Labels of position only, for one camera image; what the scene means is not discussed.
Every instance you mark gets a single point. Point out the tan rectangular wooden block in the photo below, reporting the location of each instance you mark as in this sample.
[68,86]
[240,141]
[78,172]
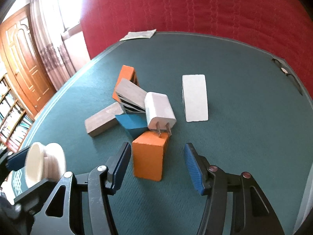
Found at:
[103,120]

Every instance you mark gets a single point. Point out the pink patterned curtain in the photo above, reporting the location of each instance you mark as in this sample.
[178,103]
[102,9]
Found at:
[59,38]

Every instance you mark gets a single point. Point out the wooden door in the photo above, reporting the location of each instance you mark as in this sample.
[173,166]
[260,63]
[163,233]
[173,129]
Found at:
[23,62]

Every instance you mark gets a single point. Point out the blue block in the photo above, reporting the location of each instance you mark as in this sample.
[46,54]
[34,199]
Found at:
[134,124]

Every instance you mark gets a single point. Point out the orange rectangular block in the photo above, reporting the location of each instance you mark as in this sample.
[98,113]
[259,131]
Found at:
[148,155]

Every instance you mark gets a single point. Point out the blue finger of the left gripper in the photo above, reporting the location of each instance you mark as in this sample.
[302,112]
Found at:
[16,161]

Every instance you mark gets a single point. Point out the white wedge block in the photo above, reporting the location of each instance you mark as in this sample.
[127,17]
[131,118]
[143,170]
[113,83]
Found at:
[195,100]

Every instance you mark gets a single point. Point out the orange striped wedge block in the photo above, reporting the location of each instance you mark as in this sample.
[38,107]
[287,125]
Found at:
[129,73]

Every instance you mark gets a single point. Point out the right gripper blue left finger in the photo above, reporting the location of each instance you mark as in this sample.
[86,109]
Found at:
[105,180]

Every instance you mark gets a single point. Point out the white power adapter plug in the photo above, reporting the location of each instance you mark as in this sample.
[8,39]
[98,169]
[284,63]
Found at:
[159,114]

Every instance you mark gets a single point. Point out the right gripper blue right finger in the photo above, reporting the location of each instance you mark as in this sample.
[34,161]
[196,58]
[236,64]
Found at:
[212,182]

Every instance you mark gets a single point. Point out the red quilted sofa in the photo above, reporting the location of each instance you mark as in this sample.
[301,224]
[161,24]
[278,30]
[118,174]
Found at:
[282,27]

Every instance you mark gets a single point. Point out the bookshelf with books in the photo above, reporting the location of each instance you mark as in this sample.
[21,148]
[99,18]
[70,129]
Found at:
[15,120]

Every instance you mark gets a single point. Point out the white paper label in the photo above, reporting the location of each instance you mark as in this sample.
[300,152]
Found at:
[139,35]

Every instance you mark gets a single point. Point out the grey striped wedge block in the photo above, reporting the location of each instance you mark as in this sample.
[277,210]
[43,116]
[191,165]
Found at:
[131,96]

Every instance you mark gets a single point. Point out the black glasses on table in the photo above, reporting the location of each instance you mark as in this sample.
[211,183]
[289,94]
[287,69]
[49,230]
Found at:
[287,74]

